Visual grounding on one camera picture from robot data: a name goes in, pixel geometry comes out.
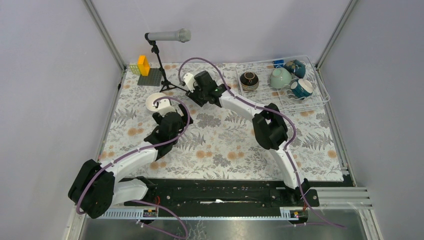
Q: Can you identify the plain white bowl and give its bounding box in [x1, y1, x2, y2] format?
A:
[145, 92, 176, 117]

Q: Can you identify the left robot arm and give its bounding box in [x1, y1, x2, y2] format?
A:
[68, 111, 193, 219]

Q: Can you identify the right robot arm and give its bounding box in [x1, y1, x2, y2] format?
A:
[178, 71, 309, 206]

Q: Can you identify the black microphone tripod stand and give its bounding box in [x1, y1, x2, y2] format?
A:
[144, 33, 187, 93]

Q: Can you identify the black gold striped bowl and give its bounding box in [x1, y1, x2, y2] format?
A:
[239, 71, 259, 91]

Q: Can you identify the floral patterned table mat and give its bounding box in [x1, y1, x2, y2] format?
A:
[98, 71, 343, 182]

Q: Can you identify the yellow toy block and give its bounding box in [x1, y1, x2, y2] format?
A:
[137, 55, 150, 77]

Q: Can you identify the grey microphone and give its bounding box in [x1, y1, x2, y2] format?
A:
[145, 28, 192, 43]

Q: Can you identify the pale green toy block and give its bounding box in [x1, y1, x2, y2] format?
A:
[128, 64, 141, 75]

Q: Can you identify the pale green ceramic bowl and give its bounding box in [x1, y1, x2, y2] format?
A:
[270, 67, 292, 89]

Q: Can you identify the small blue block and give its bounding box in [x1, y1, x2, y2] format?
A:
[273, 59, 285, 67]

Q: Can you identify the dark teal floral bowl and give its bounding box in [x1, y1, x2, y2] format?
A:
[283, 59, 306, 79]

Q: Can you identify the teal white mug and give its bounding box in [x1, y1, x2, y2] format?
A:
[290, 78, 314, 99]

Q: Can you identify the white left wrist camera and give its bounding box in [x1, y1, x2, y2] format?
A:
[153, 99, 176, 117]

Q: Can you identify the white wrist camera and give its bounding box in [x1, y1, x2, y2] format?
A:
[182, 72, 197, 93]
[153, 99, 176, 117]

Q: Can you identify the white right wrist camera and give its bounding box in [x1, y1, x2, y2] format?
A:
[182, 72, 197, 93]

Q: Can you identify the grey building base plate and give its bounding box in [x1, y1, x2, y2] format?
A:
[137, 68, 163, 87]

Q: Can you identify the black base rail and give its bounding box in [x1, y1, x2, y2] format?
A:
[141, 177, 320, 218]

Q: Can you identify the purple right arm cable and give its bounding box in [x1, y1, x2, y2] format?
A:
[178, 57, 347, 230]

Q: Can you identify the white wire dish rack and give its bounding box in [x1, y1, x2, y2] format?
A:
[235, 55, 330, 114]

